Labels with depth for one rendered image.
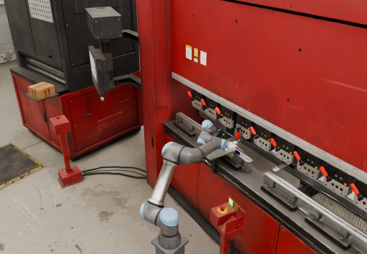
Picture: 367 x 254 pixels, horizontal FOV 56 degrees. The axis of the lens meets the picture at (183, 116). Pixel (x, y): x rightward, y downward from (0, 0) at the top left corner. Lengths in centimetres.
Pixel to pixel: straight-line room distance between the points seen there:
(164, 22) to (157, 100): 75
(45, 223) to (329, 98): 292
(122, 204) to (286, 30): 254
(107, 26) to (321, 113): 191
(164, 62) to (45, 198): 202
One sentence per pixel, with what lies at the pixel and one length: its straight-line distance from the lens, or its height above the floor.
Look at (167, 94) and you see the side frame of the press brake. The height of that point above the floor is 117.
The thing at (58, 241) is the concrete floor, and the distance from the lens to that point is 366.
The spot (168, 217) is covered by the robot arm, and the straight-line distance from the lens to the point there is 223.
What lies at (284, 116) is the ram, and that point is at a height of 150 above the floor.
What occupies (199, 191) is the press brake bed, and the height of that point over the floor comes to 43.
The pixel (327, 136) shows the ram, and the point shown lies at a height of 151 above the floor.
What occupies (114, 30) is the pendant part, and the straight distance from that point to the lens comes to 318.
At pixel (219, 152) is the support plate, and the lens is 283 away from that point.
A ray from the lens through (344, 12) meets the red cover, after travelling 198.
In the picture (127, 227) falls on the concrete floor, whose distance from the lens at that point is 363.
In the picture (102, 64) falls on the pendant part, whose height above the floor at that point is 153.
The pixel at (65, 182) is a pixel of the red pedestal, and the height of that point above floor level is 5.
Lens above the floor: 252
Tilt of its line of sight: 27 degrees down
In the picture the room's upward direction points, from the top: straight up
